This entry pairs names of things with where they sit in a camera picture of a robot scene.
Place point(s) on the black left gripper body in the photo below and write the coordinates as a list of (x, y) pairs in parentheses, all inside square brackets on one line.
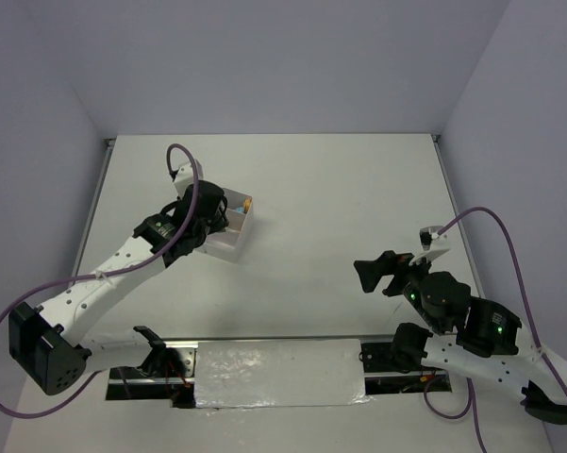
[(220, 222)]

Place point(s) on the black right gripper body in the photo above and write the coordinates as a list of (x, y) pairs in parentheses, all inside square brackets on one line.
[(406, 273)]

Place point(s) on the orange pink highlighter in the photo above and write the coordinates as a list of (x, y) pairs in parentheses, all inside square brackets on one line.
[(247, 204)]

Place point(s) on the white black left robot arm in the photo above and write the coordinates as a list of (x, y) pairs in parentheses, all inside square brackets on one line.
[(50, 342)]

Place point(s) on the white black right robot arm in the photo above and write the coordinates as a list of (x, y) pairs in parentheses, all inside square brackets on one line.
[(467, 335)]

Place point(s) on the white divided organizer box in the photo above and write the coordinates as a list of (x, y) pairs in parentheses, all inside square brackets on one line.
[(228, 244)]

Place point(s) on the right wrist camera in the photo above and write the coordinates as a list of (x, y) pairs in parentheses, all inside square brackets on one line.
[(434, 245)]

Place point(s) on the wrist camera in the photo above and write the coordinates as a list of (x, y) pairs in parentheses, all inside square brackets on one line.
[(183, 176), (434, 245)]

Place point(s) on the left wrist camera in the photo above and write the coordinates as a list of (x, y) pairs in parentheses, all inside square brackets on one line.
[(183, 176)]

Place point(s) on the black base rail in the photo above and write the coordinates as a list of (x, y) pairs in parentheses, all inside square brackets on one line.
[(130, 384)]

